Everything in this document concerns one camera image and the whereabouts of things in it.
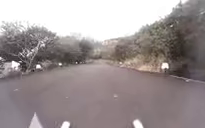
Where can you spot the grey asphalt road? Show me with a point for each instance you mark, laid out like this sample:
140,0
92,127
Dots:
96,96

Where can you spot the white roadside stone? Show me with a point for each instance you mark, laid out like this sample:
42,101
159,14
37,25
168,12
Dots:
38,66
165,66
60,64

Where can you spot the dry grass verge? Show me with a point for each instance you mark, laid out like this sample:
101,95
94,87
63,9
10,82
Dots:
146,65

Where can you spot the robot's own part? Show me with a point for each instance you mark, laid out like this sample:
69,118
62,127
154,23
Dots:
65,125
137,124

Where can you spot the wooded slope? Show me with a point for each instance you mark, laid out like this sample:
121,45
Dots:
176,36

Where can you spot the row of trees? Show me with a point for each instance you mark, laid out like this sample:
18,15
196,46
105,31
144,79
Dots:
23,43

